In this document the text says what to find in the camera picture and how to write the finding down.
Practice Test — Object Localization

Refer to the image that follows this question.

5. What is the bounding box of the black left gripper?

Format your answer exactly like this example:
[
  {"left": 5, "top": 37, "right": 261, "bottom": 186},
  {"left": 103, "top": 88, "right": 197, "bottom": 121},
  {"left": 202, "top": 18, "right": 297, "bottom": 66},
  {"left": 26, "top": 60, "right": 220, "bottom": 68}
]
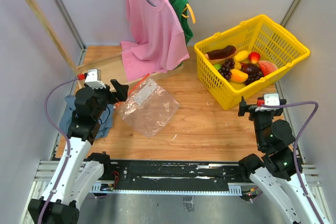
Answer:
[{"left": 85, "top": 79, "right": 129, "bottom": 120}]

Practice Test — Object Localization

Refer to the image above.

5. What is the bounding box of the clear zip top bag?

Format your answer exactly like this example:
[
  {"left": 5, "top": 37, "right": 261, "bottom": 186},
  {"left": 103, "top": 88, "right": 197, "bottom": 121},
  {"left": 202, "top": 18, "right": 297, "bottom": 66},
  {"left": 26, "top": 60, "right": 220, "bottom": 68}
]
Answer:
[{"left": 116, "top": 74, "right": 180, "bottom": 137}]

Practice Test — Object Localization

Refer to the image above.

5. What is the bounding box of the orange yellow mango toy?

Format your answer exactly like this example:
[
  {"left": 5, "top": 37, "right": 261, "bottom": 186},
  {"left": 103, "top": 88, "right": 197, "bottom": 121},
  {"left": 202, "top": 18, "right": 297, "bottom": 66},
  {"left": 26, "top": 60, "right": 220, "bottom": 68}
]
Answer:
[{"left": 230, "top": 69, "right": 249, "bottom": 83}]

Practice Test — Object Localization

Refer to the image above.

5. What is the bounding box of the dark purple grape bunch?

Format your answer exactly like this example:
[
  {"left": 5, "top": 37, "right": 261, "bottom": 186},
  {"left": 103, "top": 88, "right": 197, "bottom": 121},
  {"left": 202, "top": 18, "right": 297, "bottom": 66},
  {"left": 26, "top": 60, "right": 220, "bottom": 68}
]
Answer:
[{"left": 218, "top": 58, "right": 235, "bottom": 81}]

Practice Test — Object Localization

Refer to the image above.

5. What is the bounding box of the green custard apple toy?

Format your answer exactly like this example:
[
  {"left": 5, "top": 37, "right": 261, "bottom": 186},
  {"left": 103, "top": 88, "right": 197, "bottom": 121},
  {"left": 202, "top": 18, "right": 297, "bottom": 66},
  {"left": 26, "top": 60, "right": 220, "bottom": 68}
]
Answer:
[{"left": 213, "top": 63, "right": 222, "bottom": 71}]

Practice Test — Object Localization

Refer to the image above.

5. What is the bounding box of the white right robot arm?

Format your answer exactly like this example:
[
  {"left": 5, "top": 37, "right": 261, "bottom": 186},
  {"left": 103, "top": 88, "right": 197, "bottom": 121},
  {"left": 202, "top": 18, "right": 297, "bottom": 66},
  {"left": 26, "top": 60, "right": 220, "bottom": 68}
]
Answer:
[{"left": 238, "top": 93, "right": 329, "bottom": 223}]

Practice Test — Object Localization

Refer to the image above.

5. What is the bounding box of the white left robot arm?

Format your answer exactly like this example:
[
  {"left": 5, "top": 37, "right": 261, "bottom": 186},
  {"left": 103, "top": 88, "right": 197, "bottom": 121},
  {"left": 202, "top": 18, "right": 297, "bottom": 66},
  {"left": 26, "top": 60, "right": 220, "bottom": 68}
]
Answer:
[{"left": 28, "top": 74, "right": 129, "bottom": 223}]

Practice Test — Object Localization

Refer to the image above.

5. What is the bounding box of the dark purple eggplant toy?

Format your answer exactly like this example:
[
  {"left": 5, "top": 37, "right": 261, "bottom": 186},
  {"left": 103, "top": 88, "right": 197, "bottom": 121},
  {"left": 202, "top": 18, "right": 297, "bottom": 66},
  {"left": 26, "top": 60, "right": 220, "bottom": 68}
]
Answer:
[{"left": 241, "top": 63, "right": 261, "bottom": 75}]

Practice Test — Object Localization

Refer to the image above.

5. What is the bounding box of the yellow round fruit toy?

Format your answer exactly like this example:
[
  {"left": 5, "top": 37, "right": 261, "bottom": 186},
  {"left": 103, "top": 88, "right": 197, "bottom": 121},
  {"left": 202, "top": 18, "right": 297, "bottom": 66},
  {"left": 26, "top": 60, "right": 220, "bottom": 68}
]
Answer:
[{"left": 234, "top": 61, "right": 242, "bottom": 70}]

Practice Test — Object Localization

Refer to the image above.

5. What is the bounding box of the watermelon slice toy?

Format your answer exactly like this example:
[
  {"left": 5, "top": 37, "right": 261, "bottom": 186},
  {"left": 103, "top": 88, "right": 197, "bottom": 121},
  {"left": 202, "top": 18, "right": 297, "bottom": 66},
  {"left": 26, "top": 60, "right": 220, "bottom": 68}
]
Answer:
[{"left": 258, "top": 60, "right": 278, "bottom": 77}]

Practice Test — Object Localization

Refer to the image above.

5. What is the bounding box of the yellow lemon toy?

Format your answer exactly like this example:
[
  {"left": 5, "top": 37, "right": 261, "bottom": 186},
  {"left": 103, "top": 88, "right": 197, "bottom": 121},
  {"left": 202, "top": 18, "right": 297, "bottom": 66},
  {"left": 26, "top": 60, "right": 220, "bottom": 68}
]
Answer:
[{"left": 233, "top": 50, "right": 249, "bottom": 62}]

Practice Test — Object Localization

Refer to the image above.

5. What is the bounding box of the blue cloth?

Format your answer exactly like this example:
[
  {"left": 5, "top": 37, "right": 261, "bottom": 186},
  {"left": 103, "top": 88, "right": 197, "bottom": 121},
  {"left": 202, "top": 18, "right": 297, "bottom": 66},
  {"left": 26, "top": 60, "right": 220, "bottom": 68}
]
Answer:
[{"left": 58, "top": 94, "right": 115, "bottom": 141}]

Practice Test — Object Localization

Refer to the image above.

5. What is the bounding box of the pink t-shirt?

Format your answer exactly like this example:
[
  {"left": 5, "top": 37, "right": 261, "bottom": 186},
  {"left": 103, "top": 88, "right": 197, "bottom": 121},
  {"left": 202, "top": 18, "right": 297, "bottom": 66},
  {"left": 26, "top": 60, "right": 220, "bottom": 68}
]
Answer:
[{"left": 121, "top": 0, "right": 189, "bottom": 81}]

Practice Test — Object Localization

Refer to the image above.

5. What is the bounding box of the yellow plastic basket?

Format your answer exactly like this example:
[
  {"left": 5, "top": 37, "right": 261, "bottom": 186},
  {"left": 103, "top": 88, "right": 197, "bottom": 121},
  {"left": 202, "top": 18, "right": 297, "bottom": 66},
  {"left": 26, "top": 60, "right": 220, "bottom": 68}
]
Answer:
[{"left": 194, "top": 14, "right": 310, "bottom": 110}]

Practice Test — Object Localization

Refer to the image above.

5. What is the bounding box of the green t-shirt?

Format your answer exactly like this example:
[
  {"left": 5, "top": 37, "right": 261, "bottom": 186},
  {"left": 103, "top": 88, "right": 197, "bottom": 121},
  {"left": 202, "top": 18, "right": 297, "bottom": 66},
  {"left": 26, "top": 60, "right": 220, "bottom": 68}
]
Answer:
[{"left": 168, "top": 0, "right": 193, "bottom": 44}]

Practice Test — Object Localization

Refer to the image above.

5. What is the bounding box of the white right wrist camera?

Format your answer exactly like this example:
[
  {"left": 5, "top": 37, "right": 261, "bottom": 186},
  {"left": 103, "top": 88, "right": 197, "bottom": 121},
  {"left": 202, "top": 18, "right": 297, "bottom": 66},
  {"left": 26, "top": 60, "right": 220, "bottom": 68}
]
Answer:
[{"left": 257, "top": 93, "right": 280, "bottom": 106}]

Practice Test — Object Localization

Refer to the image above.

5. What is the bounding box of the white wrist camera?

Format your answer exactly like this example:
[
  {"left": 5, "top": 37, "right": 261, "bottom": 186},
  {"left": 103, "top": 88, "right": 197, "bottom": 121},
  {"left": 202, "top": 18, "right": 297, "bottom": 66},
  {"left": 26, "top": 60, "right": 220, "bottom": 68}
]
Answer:
[
  {"left": 257, "top": 93, "right": 280, "bottom": 106},
  {"left": 77, "top": 69, "right": 106, "bottom": 89}
]

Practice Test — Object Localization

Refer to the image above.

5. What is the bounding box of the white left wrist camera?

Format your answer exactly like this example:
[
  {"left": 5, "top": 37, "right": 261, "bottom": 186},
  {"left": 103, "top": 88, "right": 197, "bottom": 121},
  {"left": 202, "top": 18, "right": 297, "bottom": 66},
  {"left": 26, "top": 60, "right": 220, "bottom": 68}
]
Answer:
[{"left": 77, "top": 69, "right": 106, "bottom": 89}]

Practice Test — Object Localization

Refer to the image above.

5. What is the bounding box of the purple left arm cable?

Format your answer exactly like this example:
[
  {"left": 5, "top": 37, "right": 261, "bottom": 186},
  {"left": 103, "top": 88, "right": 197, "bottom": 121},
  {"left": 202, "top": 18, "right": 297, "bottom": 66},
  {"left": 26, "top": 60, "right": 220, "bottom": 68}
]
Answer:
[{"left": 36, "top": 78, "right": 80, "bottom": 224}]

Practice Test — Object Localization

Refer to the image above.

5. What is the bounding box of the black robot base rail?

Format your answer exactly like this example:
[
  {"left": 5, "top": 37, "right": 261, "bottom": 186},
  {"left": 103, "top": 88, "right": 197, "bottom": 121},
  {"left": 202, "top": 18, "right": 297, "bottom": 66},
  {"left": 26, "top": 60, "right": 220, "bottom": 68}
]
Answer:
[{"left": 81, "top": 158, "right": 271, "bottom": 193}]

